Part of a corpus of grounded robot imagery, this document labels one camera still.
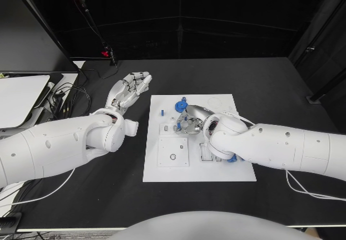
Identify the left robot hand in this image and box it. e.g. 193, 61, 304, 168
103, 71, 152, 116

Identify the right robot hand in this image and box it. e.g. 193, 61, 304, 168
173, 104, 216, 136

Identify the white task board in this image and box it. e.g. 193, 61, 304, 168
141, 93, 258, 183

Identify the blue gear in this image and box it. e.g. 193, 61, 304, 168
173, 101, 190, 113

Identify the black power strip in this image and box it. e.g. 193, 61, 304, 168
100, 45, 119, 66

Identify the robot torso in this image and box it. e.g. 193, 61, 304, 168
105, 210, 320, 240

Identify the black ribbed device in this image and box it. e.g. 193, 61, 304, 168
0, 212, 23, 235

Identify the white cable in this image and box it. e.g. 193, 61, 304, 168
284, 168, 346, 201
222, 110, 255, 126
0, 167, 76, 208
288, 170, 346, 198

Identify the black cable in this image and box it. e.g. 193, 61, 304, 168
73, 0, 111, 50

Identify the black frame post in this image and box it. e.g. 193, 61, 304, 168
21, 0, 83, 75

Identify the black stand post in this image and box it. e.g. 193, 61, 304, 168
305, 61, 346, 105

